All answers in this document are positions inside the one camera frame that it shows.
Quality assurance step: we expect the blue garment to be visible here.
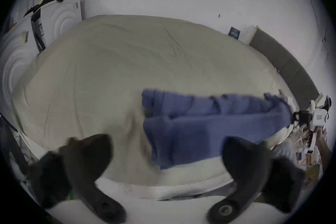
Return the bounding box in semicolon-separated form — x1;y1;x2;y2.
141;88;296;171

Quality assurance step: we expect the small dark blue box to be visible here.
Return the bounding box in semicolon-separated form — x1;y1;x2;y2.
228;26;241;40

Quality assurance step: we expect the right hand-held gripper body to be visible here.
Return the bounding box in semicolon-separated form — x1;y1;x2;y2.
292;96;332;155

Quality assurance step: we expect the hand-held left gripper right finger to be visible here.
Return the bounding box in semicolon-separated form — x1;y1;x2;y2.
207;136;306;224

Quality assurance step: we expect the padded grey headboard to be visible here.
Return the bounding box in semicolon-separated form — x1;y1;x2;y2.
249;28;321;111

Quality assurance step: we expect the person's right hand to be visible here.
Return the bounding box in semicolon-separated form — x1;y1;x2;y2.
316;127;328;145

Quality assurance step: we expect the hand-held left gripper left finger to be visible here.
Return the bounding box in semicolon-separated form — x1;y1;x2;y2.
28;134;127;224

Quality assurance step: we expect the bed with beige sheet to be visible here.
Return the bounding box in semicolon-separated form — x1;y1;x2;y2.
12;15;298;201

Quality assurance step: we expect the person's right forearm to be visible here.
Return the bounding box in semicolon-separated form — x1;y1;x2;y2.
316;139;332;175

